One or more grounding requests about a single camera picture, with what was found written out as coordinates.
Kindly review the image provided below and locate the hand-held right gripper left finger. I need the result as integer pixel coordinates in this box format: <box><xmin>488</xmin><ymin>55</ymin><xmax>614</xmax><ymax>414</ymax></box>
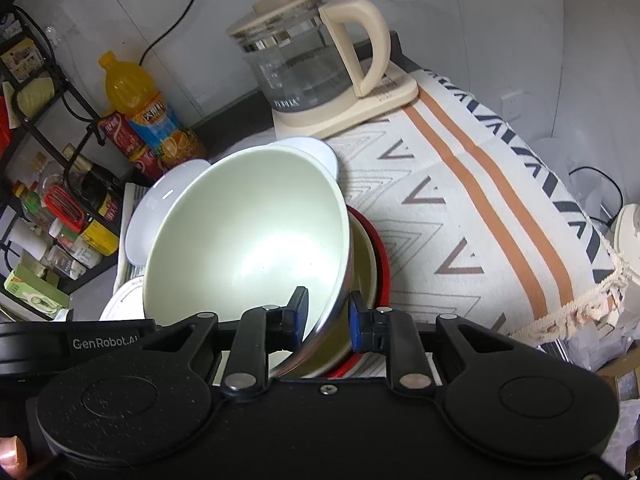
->
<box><xmin>135</xmin><ymin>286</ymin><xmax>309</xmax><ymax>396</ymax></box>

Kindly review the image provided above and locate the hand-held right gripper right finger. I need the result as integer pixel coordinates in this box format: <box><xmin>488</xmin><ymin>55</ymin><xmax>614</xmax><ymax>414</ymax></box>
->
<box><xmin>348</xmin><ymin>290</ymin><xmax>511</xmax><ymax>395</ymax></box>

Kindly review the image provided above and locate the round white plate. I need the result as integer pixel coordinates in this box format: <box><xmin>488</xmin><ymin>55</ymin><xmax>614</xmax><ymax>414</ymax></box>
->
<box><xmin>99</xmin><ymin>276</ymin><xmax>150</xmax><ymax>322</ymax></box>

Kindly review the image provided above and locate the cream bowl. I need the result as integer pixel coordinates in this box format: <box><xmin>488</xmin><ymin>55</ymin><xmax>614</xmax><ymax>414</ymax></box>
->
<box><xmin>272</xmin><ymin>212</ymin><xmax>378</xmax><ymax>378</ymax></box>

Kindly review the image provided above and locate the pale green bowl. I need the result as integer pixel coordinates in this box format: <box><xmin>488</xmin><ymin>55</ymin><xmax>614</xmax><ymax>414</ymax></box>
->
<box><xmin>142</xmin><ymin>144</ymin><xmax>352</xmax><ymax>377</ymax></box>

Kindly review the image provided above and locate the white eared plate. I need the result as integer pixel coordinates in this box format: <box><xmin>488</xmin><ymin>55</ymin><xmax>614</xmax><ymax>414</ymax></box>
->
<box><xmin>122</xmin><ymin>136</ymin><xmax>339</xmax><ymax>267</ymax></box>

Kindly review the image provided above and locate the person's left hand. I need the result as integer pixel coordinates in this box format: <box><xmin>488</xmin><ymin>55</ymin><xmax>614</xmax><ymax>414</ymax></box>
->
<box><xmin>0</xmin><ymin>436</ymin><xmax>27</xmax><ymax>478</ymax></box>

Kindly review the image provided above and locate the green carton box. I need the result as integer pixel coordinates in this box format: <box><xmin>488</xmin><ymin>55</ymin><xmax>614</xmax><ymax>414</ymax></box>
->
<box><xmin>4</xmin><ymin>264</ymin><xmax>71</xmax><ymax>319</ymax></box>

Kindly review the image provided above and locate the patterned table cloth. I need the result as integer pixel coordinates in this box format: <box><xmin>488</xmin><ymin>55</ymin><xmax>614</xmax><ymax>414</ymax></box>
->
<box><xmin>120</xmin><ymin>67</ymin><xmax>626</xmax><ymax>378</ymax></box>

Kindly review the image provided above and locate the dark soy sauce bottle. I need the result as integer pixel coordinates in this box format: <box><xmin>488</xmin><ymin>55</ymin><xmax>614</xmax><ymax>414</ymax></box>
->
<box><xmin>70</xmin><ymin>154</ymin><xmax>124</xmax><ymax>257</ymax></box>

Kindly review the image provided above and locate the red drink can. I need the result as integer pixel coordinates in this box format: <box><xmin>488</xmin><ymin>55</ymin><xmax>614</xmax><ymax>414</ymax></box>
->
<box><xmin>127</xmin><ymin>144</ymin><xmax>172</xmax><ymax>184</ymax></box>
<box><xmin>97</xmin><ymin>112</ymin><xmax>144</xmax><ymax>157</ymax></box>

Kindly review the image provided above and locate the cream kettle base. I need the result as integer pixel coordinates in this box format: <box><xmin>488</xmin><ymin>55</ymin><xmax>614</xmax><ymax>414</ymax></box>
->
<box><xmin>272</xmin><ymin>57</ymin><xmax>420</xmax><ymax>141</ymax></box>

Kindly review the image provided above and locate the orange juice bottle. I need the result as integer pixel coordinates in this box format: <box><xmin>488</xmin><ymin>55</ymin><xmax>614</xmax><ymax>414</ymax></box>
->
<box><xmin>98</xmin><ymin>51</ymin><xmax>207</xmax><ymax>167</ymax></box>

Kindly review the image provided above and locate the black metal rack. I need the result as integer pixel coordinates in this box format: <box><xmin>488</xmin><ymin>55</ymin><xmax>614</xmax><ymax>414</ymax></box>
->
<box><xmin>0</xmin><ymin>4</ymin><xmax>126</xmax><ymax>308</ymax></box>

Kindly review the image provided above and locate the cardboard box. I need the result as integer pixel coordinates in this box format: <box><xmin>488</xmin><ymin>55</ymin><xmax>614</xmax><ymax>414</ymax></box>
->
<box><xmin>594</xmin><ymin>354</ymin><xmax>640</xmax><ymax>413</ymax></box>

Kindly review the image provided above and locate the cream utensil holder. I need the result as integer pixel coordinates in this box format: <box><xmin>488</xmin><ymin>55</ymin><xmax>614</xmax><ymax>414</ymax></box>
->
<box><xmin>612</xmin><ymin>204</ymin><xmax>640</xmax><ymax>272</ymax></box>

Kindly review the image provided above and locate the glass kettle with cream handle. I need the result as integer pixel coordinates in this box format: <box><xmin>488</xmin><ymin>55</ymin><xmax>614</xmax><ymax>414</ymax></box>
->
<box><xmin>227</xmin><ymin>0</ymin><xmax>392</xmax><ymax>113</ymax></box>

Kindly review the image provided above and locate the thin black cable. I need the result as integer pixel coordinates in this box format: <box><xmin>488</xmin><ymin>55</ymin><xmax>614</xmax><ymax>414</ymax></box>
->
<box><xmin>567</xmin><ymin>166</ymin><xmax>627</xmax><ymax>227</ymax></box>

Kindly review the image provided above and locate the black power cable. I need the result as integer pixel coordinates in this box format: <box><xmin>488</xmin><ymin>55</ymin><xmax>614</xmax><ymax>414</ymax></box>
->
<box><xmin>139</xmin><ymin>0</ymin><xmax>207</xmax><ymax>65</ymax></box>

